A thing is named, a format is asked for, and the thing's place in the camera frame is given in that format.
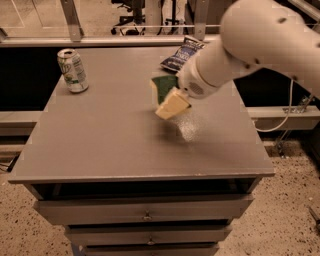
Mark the grey drawer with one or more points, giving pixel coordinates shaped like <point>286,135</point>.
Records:
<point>143,210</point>
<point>201,249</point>
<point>148,235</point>

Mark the top grey drawer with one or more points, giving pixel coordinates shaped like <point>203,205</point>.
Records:
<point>143,210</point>

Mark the bottom grey drawer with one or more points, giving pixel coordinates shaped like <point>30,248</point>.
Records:
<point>201,249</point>

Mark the green and yellow sponge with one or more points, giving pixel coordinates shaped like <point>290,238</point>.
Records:
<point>163,85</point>

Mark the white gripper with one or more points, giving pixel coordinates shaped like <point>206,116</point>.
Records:
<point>192,81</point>

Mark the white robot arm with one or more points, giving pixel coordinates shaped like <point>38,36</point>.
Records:
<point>253,34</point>

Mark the grey drawer cabinet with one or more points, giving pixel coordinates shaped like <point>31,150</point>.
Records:
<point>108,143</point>

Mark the blue chip bag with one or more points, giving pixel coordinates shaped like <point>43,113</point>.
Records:
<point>189,47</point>

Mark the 7up soda can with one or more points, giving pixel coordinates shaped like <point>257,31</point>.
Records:
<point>72,69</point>

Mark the middle grey drawer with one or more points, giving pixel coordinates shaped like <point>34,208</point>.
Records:
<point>148,235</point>

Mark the black office chair base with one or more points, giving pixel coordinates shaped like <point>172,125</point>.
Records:
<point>135,7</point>

